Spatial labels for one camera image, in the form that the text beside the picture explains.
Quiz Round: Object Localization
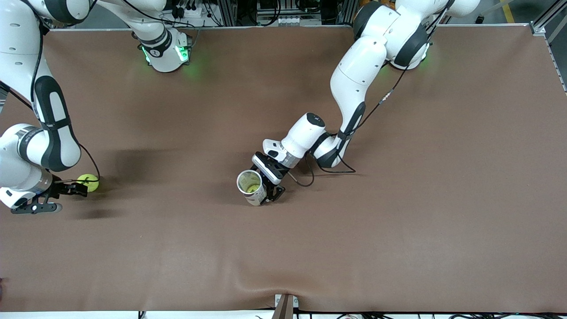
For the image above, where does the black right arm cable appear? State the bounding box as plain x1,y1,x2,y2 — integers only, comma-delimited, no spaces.
27,0,101,183

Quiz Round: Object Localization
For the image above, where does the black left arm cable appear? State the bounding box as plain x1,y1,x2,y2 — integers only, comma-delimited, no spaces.
288,0,452,187

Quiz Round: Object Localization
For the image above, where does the aluminium frame post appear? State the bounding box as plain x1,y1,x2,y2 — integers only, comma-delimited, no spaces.
217,0,237,26
338,0,357,25

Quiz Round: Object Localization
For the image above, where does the aluminium camera post profile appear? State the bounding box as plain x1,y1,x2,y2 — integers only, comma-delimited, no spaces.
274,294,299,319

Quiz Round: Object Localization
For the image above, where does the white blue tennis ball can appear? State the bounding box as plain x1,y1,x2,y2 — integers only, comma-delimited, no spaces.
236,170,267,207

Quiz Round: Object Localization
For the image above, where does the white power strip with plugs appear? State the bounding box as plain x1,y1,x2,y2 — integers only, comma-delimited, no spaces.
171,0,209,20

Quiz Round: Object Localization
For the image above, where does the yellow Wilson tennis ball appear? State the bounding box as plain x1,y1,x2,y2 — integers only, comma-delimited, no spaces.
77,174,100,193

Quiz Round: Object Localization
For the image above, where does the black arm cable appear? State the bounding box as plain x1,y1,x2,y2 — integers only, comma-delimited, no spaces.
288,0,452,187
27,0,101,183

